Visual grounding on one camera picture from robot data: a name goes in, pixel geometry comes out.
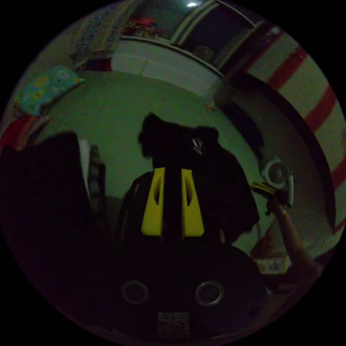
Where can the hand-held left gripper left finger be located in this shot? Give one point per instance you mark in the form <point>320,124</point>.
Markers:
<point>152,216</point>

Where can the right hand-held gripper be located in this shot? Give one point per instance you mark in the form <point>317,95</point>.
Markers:
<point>281,196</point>

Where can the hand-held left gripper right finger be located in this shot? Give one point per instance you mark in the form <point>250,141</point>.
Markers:
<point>192,219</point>

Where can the black short sleeve shirt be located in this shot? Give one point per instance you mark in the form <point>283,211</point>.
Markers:
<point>219,186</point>

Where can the person's right forearm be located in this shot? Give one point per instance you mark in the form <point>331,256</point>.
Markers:
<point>294,240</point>

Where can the person's right hand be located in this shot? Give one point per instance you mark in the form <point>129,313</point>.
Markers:
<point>275,206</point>

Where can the bed with green sheet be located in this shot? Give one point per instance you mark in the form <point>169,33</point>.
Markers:
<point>113,108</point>

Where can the pile of clothes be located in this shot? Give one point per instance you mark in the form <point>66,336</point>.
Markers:
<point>40,178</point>

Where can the white cupboard with flowers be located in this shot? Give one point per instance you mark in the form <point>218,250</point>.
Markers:
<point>162,62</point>

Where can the red folded blanket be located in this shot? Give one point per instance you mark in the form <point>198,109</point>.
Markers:
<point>20,131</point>

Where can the dark window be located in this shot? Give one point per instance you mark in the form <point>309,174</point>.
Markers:
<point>219,29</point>

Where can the blue printed pillow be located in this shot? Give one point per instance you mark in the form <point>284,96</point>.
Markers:
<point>46,89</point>

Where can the printed curtain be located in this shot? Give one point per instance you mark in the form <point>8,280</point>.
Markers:
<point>102,29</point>

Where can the ceiling lamp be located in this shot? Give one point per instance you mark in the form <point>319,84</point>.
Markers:
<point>192,4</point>

